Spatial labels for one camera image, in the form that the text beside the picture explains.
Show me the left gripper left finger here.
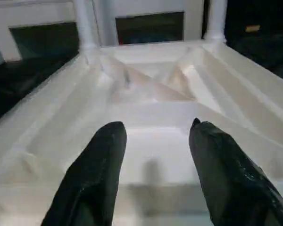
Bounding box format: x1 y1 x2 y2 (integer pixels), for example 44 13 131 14
40 121 128 226

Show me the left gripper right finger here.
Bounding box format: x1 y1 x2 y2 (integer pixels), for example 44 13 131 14
188 117 283 226

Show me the black cabinet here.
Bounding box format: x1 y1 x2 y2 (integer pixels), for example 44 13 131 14
224 0 283 48

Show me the white display cabinet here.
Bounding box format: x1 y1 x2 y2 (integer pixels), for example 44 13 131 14
0 0 208 63

